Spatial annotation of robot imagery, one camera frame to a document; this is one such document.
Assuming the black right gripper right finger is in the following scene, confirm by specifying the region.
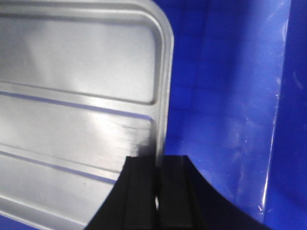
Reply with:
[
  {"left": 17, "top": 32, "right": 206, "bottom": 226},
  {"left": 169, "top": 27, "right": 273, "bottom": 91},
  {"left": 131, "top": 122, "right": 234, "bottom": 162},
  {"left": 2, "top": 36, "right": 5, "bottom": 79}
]
[{"left": 158, "top": 155, "right": 268, "bottom": 230}]

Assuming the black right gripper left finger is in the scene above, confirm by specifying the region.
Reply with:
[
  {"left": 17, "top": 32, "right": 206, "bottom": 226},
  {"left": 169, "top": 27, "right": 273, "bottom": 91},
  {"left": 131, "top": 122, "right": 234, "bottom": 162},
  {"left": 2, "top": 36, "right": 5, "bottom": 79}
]
[{"left": 85, "top": 156, "right": 157, "bottom": 230}]

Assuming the silver ribbed metal tray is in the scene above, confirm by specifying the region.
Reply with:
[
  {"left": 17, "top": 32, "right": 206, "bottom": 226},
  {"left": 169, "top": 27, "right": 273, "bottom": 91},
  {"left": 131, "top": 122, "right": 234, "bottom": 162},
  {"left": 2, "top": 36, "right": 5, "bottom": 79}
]
[{"left": 0, "top": 0, "right": 174, "bottom": 230}]

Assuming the blue target box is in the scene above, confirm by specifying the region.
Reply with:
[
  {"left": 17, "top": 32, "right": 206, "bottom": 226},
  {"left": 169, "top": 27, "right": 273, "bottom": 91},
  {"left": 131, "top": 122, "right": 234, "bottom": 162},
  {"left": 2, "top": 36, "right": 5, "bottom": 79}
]
[{"left": 157, "top": 0, "right": 307, "bottom": 230}]

